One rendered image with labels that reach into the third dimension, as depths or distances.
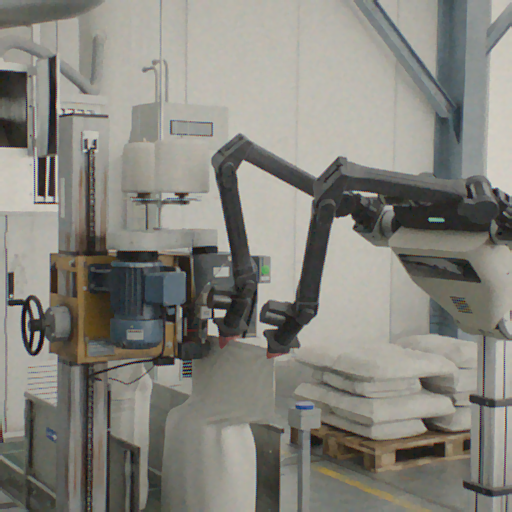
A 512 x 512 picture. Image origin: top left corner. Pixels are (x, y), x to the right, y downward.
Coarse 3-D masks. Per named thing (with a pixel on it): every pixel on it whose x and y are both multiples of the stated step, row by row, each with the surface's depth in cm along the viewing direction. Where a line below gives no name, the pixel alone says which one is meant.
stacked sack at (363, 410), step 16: (336, 400) 599; (352, 400) 589; (368, 400) 581; (384, 400) 586; (400, 400) 587; (416, 400) 589; (432, 400) 595; (448, 400) 599; (352, 416) 585; (368, 416) 572; (384, 416) 572; (400, 416) 580; (416, 416) 586; (432, 416) 597
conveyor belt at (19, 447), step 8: (0, 448) 463; (8, 448) 463; (16, 448) 464; (24, 448) 464; (8, 456) 449; (16, 456) 449; (24, 456) 449; (16, 464) 436; (24, 464) 437; (152, 488) 402; (152, 496) 391; (160, 496) 391; (152, 504) 381; (160, 504) 381
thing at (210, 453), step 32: (224, 352) 317; (256, 352) 301; (192, 384) 335; (224, 384) 318; (256, 384) 301; (192, 416) 325; (224, 416) 313; (256, 416) 301; (192, 448) 322; (224, 448) 311; (192, 480) 321; (224, 480) 312
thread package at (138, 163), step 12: (132, 144) 318; (144, 144) 317; (132, 156) 317; (144, 156) 317; (132, 168) 317; (144, 168) 317; (132, 180) 317; (144, 180) 317; (132, 192) 318; (144, 192) 318
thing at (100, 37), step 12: (12, 36) 534; (96, 36) 613; (108, 36) 620; (0, 48) 527; (24, 48) 540; (36, 48) 546; (96, 48) 610; (0, 60) 527; (60, 60) 561; (96, 60) 610; (60, 72) 569; (72, 72) 571; (96, 72) 610; (84, 84) 583; (96, 84) 608
